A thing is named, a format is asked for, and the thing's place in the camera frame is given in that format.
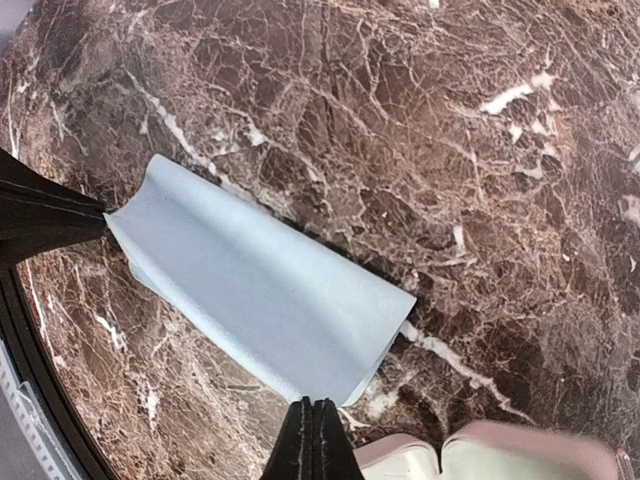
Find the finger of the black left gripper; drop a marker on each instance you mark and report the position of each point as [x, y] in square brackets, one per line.
[28, 197]
[26, 235]

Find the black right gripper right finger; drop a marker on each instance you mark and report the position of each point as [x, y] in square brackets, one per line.
[332, 455]

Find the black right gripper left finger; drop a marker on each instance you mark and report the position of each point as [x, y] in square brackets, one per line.
[291, 457]

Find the pink glasses case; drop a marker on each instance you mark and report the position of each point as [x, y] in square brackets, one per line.
[494, 450]

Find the white slotted cable duct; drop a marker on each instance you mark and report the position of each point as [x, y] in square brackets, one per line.
[37, 449]

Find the black front table rail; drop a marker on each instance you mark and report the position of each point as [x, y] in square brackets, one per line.
[54, 415]

